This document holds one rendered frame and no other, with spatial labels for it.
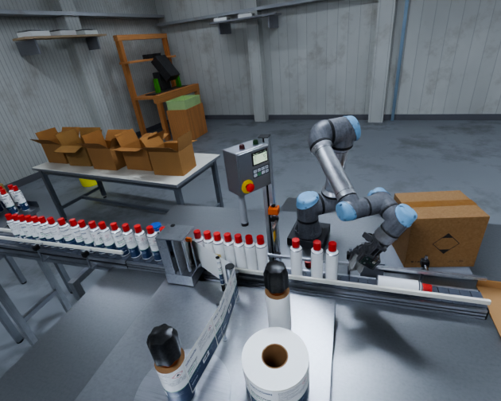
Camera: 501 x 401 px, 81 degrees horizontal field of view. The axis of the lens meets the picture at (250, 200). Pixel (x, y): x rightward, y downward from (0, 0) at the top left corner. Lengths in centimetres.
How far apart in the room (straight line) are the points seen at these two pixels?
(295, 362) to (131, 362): 61
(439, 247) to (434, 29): 606
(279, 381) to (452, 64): 693
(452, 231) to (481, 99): 615
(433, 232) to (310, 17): 647
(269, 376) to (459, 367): 66
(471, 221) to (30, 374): 185
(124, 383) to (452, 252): 142
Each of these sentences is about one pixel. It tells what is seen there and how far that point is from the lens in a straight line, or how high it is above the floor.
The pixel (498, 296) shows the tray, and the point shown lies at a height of 83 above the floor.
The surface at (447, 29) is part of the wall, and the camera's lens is 731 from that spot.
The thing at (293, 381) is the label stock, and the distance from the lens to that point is 95.
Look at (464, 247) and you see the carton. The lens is 161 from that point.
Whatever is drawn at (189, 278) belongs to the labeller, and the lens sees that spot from 142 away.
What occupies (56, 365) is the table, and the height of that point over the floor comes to 83.
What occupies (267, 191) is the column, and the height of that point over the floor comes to 125.
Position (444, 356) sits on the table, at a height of 83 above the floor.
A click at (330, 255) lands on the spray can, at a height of 104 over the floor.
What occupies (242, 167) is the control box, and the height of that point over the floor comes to 142.
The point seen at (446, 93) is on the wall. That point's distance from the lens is 745.
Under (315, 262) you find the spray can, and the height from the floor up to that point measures 99.
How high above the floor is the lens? 185
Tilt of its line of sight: 28 degrees down
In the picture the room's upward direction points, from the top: 7 degrees counter-clockwise
